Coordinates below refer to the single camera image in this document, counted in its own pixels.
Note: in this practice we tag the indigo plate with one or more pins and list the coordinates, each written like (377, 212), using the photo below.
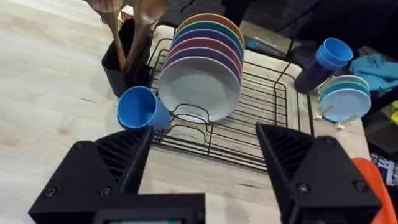
(208, 33)

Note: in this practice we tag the wooden spoon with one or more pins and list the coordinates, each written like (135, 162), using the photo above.
(113, 28)
(140, 34)

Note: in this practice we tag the orange plastic object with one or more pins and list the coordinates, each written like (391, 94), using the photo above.
(377, 189)

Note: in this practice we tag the dark blue plastic cup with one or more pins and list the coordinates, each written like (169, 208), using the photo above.
(311, 76)

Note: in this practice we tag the pink plate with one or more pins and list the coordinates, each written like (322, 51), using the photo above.
(206, 42)

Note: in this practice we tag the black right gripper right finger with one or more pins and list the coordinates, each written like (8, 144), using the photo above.
(320, 180)

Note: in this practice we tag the grey plate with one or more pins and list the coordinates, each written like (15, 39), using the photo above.
(199, 90)

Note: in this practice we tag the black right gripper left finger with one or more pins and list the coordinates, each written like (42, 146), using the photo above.
(90, 168)

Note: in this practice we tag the small light blue plate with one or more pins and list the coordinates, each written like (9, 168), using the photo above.
(345, 104)

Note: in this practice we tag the black cutlery holder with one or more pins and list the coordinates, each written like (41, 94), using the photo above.
(119, 74)

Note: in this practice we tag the small wooden peg rack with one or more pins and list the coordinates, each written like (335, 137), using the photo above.
(323, 110)

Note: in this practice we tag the small teal plate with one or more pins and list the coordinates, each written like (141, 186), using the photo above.
(345, 86)

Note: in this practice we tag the small pale green plate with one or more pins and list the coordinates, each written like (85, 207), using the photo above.
(345, 78)

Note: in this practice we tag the orange plate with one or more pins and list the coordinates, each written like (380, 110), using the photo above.
(214, 17)

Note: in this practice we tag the yellow object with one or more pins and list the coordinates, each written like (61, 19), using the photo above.
(395, 112)

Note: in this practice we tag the purple plate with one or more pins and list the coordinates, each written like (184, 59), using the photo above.
(205, 51)

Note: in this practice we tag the grey flat box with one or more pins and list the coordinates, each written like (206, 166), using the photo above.
(264, 37)

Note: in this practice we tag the cyan cloth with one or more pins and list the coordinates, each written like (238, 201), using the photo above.
(377, 71)

